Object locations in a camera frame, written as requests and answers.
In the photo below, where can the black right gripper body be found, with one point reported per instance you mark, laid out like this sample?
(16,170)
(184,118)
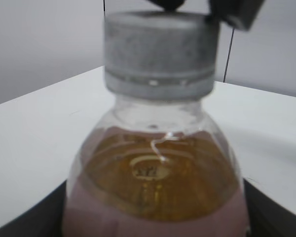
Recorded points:
(238,14)

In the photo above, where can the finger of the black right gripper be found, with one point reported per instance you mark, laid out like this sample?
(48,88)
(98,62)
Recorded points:
(168,5)

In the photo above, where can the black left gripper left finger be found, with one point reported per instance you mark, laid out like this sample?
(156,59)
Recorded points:
(42,220)

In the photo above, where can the grey bottle cap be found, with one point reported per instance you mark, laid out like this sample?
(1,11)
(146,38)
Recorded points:
(160,56)

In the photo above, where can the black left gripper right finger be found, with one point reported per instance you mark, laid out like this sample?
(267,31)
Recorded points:
(267,218)

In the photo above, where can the pink oolong tea bottle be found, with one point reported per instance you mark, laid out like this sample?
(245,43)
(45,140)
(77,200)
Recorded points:
(155,169)

